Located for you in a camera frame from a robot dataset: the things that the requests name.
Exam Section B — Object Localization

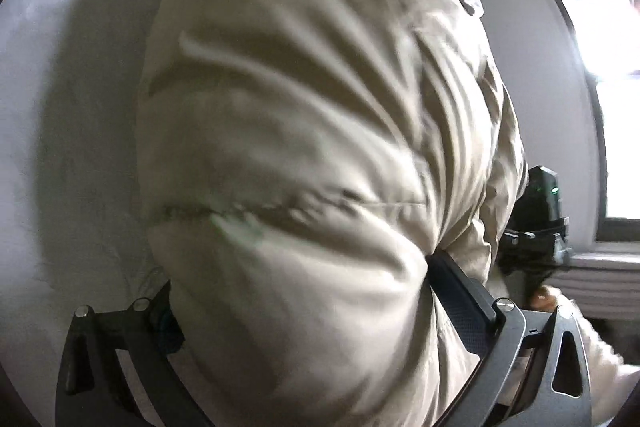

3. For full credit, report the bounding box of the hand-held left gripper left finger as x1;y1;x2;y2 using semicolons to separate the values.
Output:
54;279;213;427

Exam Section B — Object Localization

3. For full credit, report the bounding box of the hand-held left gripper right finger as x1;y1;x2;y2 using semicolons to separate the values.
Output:
427;251;595;427

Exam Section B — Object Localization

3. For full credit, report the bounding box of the bright window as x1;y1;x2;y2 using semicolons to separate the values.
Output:
547;0;640;220

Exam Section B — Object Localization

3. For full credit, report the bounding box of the white radiator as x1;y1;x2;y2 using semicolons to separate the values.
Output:
547;241;640;323

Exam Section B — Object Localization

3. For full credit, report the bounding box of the light bed sheet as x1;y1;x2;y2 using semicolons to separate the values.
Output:
0;0;201;413

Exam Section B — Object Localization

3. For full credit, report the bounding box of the beige puffer jacket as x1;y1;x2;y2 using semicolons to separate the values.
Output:
134;0;531;427

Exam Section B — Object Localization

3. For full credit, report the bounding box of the person's right forearm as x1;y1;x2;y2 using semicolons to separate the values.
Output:
562;299;640;413

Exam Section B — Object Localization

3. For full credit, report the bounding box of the person's right hand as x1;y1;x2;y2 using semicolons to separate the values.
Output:
529;284;568;314

